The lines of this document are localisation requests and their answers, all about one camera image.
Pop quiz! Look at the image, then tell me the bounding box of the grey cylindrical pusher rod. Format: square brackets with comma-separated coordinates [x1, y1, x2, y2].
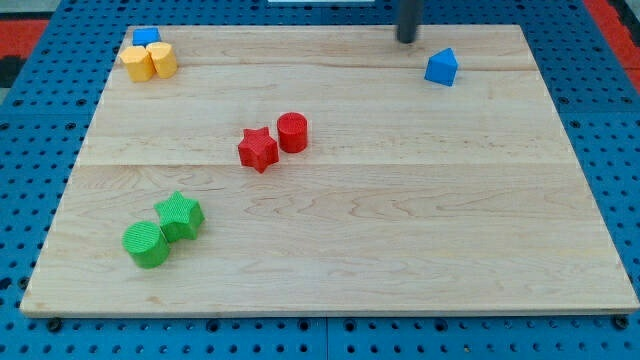
[396, 0, 424, 44]

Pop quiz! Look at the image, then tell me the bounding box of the light wooden board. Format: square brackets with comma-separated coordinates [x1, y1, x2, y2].
[21, 25, 639, 318]

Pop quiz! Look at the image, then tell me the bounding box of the red star block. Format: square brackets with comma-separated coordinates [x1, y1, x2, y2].
[238, 127, 279, 173]

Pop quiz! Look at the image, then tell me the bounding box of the blue cube block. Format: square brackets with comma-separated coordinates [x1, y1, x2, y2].
[132, 27, 162, 47]

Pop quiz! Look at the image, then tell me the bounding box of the green cylinder block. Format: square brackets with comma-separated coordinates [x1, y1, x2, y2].
[122, 221, 170, 269]

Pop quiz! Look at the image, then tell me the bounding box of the yellow hexagon block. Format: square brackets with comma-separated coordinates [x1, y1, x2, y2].
[119, 46, 155, 82]

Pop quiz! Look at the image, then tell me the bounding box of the green star block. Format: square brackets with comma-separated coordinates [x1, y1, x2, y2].
[154, 191, 205, 243]

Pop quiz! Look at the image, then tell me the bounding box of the yellow heart block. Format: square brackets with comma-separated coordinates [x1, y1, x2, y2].
[146, 42, 178, 79]

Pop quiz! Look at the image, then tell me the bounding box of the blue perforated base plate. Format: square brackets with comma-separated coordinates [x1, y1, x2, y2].
[1, 0, 639, 359]

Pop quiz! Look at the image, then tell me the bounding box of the red cylinder block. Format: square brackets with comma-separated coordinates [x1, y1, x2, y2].
[276, 112, 308, 153]

